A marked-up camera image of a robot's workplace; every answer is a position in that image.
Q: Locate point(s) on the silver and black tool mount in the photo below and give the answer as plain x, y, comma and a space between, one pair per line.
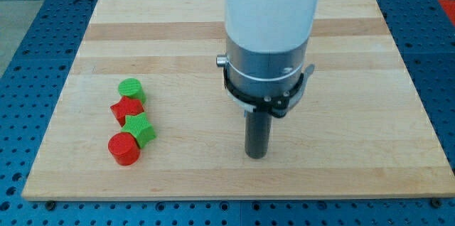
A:
268, 82

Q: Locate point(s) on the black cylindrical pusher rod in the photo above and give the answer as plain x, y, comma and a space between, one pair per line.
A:
257, 133

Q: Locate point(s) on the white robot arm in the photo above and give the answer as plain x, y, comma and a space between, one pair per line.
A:
269, 25

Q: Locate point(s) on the wooden board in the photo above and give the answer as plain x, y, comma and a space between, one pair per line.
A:
360, 130

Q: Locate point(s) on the green star block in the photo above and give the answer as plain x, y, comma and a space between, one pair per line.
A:
140, 128

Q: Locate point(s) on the green cylinder block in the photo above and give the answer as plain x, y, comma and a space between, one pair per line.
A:
132, 88

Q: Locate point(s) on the red star block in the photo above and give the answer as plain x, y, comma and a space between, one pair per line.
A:
126, 107

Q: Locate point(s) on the red cylinder block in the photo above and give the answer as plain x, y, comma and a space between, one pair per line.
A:
123, 147

